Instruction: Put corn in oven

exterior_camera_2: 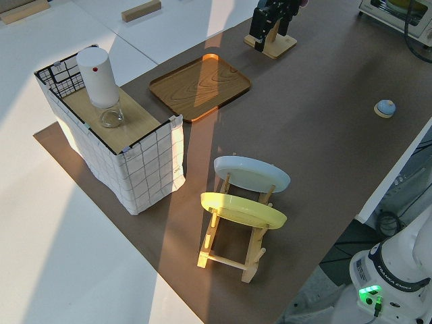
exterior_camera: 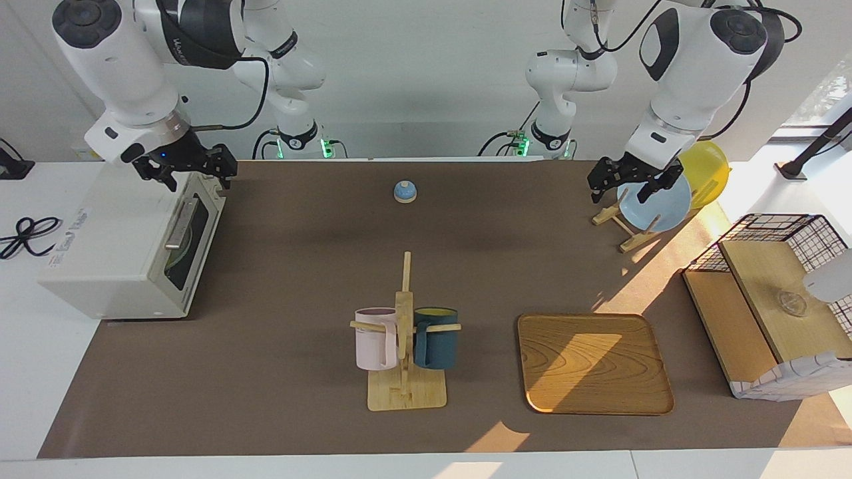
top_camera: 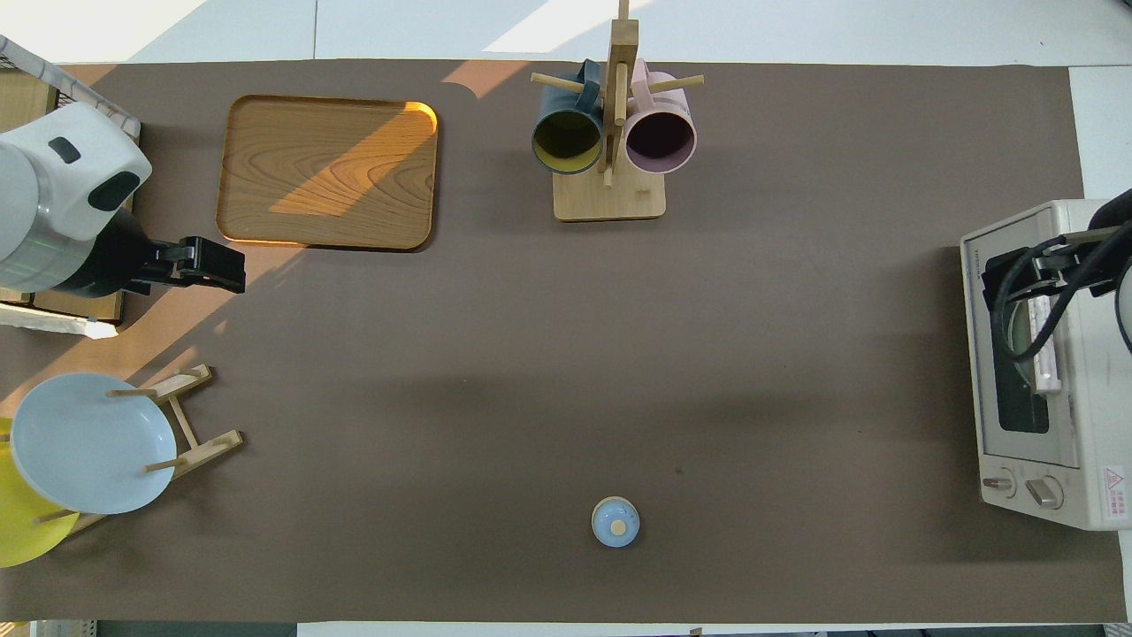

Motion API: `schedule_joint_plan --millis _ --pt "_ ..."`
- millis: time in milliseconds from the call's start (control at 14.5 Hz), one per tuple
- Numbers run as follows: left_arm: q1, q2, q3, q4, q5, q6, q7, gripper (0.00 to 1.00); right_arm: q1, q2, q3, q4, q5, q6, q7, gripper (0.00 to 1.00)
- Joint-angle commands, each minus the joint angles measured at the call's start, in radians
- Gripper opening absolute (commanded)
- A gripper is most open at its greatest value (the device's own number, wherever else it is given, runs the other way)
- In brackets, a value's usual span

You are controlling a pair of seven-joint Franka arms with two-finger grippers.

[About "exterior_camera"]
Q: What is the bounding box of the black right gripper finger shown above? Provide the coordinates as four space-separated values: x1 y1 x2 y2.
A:
131 156 180 194
207 143 239 191

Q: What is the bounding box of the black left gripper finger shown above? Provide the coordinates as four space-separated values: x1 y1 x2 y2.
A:
586 157 620 205
636 162 686 204

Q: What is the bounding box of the mint green plate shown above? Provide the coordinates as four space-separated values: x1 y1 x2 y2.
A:
165 223 196 272

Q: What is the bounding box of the white toaster oven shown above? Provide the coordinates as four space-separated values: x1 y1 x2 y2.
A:
38 148 227 320

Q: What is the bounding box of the light blue plate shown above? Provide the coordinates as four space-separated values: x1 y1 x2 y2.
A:
616 170 693 233

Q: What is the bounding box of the wooden plate rack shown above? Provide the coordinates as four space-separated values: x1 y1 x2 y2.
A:
592 180 723 253

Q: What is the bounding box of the yellow plate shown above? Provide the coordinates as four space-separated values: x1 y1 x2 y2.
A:
678 140 730 209

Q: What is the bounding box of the black clamp base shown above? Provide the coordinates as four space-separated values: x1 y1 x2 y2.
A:
0 138 35 180

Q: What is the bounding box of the black angled stand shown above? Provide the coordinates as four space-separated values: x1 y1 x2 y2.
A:
775 106 852 180

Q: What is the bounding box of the stepped wooden shelf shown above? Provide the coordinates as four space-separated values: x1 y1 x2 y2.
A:
682 239 852 400

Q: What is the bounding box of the small clear glass object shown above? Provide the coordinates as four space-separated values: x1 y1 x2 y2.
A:
775 291 808 317

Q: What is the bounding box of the blurred white rounded object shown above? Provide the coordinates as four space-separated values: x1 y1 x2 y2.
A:
802 249 852 303

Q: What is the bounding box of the square wooden tray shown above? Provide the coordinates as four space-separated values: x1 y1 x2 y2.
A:
517 313 675 416

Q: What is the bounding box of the brown table mat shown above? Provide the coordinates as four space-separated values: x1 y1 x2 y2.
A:
38 160 852 458

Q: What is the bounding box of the pink mug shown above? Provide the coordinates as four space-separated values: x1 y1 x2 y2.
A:
355 307 400 371

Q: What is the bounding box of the white checked cloth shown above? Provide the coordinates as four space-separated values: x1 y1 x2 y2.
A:
730 351 852 402

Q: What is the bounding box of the dark blue mug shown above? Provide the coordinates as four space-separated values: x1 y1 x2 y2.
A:
413 307 459 370

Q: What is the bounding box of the wooden mug rack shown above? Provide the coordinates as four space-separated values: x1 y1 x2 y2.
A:
350 251 462 411

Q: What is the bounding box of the white wall socket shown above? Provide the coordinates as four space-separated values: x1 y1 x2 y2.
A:
70 136 107 162

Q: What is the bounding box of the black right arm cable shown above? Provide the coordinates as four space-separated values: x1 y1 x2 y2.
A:
190 57 270 130

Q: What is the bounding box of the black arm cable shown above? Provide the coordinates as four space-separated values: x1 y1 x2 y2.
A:
694 79 753 142
190 57 270 130

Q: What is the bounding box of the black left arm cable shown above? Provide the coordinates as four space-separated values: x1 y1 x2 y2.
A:
694 79 753 142

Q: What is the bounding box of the black wire basket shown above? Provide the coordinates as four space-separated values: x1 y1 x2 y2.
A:
686 214 852 333

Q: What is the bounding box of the coiled black cable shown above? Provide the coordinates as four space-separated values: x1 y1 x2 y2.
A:
0 216 62 260

